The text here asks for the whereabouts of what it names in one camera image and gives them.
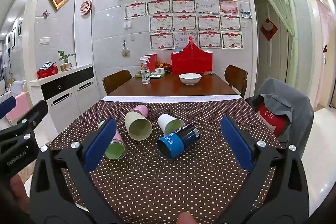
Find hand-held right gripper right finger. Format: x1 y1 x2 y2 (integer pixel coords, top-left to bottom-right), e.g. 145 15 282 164
221 116 309 224

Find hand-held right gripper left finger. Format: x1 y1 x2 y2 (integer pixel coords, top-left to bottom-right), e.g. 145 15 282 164
30 118 117 224

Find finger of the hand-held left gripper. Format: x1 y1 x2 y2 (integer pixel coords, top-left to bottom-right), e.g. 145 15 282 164
0 96 17 119
0 100 49 147

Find dark blue cup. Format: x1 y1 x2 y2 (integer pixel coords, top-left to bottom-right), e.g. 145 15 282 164
156 123 201 161

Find pink striped green cup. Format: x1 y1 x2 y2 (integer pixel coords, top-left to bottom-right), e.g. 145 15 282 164
98 120 128 161

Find pale green cup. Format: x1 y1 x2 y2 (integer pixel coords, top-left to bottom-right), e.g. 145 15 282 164
124 111 153 141

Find white cup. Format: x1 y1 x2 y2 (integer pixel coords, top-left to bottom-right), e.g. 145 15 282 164
157 114 185 134

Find person's left hand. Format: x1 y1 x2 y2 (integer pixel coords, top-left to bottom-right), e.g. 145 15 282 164
9 174 30 212

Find person's right hand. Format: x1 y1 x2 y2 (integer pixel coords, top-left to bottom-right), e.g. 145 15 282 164
178 211 198 224

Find pink towel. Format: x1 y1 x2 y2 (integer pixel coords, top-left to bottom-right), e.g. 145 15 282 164
5 92 31 125

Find white black sideboard cabinet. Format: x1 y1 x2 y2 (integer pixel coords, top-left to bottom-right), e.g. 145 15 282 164
29 63 101 135

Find red box with patterned lid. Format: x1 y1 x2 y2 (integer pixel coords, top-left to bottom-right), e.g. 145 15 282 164
36 61 59 79

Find red garment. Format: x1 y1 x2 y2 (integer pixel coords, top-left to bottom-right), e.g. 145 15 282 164
256 101 288 139

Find small potted plant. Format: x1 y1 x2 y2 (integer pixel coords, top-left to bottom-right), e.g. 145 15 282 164
57 50 75 72

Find brown wooden chair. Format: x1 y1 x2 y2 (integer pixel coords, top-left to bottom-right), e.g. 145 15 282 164
224 65 248 99
102 69 133 96

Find brown polka dot tablecloth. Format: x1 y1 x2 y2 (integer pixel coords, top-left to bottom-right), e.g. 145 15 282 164
49 99 284 224

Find grey jacket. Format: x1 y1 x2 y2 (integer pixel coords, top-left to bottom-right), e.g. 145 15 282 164
245 79 314 159

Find white bowl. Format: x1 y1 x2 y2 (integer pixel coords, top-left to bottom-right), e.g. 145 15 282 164
179 73 202 85

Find clear spray bottle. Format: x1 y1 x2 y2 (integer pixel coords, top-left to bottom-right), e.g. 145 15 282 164
140 56 151 84

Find wooden dining table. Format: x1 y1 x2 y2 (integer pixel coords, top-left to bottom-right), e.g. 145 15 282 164
106 72 240 97

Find white door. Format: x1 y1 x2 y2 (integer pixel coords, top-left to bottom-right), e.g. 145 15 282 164
251 0 290 84

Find green tray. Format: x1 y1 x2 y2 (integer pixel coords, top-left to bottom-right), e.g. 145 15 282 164
135 70 167 80

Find red gift bag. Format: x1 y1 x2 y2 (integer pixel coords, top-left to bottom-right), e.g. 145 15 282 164
171 39 213 75

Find hanging keys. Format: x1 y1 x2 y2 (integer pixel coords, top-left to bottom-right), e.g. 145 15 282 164
121 39 130 58

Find small red box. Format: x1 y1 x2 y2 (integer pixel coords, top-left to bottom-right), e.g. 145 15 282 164
145 53 158 73

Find red diamond door decoration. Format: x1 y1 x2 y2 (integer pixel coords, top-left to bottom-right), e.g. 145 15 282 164
260 17 279 42

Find green lace curtain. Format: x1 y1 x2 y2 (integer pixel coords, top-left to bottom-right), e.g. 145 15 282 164
248 0 299 86

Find red paddle wall ornament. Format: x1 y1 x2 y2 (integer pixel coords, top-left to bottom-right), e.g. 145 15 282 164
80 0 92 16

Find wall of award certificates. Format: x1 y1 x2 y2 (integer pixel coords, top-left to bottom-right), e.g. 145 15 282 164
124 0 245 51

